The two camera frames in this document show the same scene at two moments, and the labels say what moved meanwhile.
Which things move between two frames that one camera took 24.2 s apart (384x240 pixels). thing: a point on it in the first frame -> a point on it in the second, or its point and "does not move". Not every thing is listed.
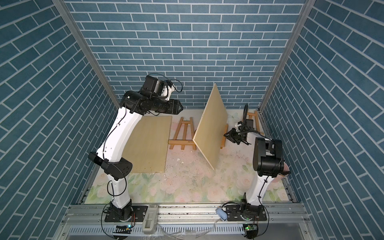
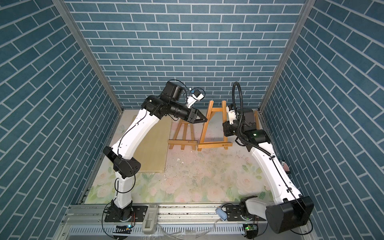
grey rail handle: x=150 y=219 does not move
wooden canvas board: x=209 y=132 -> x=153 y=153
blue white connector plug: x=222 y=213 does not move
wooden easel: x=183 y=142 does not move
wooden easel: x=257 y=125 does not move
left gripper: x=173 y=106 -> x=191 y=114
